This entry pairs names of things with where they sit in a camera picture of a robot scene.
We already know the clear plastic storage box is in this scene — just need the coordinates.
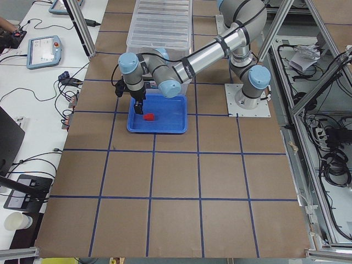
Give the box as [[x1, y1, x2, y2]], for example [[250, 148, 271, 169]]
[[118, 48, 188, 98]]

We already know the blue plastic tray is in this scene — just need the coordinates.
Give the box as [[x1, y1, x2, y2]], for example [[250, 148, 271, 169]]
[[126, 93, 188, 134]]

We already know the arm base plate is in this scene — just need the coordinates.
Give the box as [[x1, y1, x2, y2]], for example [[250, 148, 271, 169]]
[[224, 84, 271, 118]]

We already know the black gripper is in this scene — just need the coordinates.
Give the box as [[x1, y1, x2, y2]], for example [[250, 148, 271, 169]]
[[114, 78, 146, 114]]

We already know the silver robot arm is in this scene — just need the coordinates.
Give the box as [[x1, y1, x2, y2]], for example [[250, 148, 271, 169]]
[[112, 1, 267, 114]]

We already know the teach pendant tablet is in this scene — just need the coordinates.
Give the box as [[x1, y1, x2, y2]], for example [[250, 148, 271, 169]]
[[48, 0, 86, 15], [26, 35, 62, 70]]

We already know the black power adapter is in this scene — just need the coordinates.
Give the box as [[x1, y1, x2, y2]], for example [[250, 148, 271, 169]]
[[85, 19, 101, 27]]

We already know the white paper cup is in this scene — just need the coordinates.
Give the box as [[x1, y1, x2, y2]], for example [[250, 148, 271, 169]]
[[4, 212, 33, 231]]

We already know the aluminium frame post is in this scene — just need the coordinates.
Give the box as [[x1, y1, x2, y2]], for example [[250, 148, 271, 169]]
[[63, 0, 96, 58]]

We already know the red block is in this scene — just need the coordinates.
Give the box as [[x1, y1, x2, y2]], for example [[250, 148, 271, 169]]
[[143, 113, 155, 122]]

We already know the clear plastic box lid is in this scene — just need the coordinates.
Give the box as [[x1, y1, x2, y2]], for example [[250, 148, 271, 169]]
[[126, 1, 193, 51]]

